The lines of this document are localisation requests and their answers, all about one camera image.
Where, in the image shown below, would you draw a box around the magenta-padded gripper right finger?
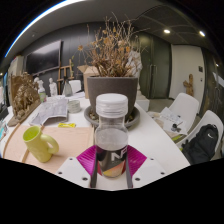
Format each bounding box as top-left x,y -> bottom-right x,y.
125,144 -> 168,189

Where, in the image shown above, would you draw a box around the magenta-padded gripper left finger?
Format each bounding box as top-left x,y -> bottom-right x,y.
54,144 -> 100,189

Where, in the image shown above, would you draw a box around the clear drink bottle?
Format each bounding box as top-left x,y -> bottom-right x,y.
94,93 -> 130,179

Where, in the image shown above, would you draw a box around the light wooden board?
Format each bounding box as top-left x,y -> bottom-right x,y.
2,123 -> 95,175

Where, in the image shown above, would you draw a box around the yellow packet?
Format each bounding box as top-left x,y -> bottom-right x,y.
57,122 -> 77,129

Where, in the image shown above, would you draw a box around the yellow-green mug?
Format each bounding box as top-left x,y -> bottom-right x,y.
22,125 -> 60,163

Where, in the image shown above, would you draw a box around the grey plant saucer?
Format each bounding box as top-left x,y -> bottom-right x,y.
83,104 -> 141,129

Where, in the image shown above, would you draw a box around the white printed paper sheets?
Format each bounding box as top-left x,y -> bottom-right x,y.
159,106 -> 188,134

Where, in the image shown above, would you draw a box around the black backpack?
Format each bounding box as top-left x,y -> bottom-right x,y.
181,123 -> 219,165

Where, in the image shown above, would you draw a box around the grey printed newspaper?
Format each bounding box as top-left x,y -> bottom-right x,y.
29,97 -> 69,127

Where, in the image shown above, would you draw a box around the white chair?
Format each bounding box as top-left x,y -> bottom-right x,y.
68,79 -> 83,94
176,109 -> 224,158
168,92 -> 200,131

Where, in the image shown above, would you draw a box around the spray bottle with green label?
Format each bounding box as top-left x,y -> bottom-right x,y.
37,87 -> 47,104

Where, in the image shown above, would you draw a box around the white plaster figurine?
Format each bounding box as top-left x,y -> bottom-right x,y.
48,77 -> 58,98

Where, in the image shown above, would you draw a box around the dried plant in grey pot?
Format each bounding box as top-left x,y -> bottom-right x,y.
77,13 -> 148,121

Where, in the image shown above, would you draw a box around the brown carved relief sculpture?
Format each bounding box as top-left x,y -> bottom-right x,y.
7,72 -> 43,128

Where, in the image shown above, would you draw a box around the wooden standing figure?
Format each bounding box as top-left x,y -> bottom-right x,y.
183,73 -> 195,98

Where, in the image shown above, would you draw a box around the white plaster bust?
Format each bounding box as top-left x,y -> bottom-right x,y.
33,77 -> 44,91

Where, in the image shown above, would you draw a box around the cardboard box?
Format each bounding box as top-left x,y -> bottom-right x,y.
77,64 -> 100,100

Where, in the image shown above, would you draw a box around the wooden easel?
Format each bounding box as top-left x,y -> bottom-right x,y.
57,59 -> 76,96

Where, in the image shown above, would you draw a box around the tall white plaster statue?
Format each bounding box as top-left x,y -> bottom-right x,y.
128,49 -> 144,98

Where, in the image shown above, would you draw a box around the white cabinet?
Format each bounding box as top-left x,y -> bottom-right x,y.
7,54 -> 25,78

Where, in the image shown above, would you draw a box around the long ceiling light strip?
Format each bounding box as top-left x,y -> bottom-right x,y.
3,0 -> 86,59

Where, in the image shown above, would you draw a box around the dark wall screen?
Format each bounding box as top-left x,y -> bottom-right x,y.
24,39 -> 63,76

